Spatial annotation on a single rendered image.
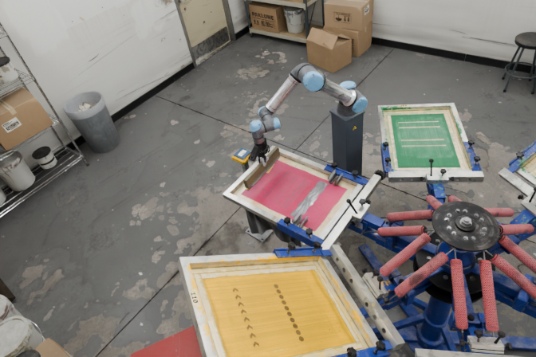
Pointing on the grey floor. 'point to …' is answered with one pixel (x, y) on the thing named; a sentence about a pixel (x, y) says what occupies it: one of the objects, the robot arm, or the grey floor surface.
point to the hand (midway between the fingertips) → (262, 164)
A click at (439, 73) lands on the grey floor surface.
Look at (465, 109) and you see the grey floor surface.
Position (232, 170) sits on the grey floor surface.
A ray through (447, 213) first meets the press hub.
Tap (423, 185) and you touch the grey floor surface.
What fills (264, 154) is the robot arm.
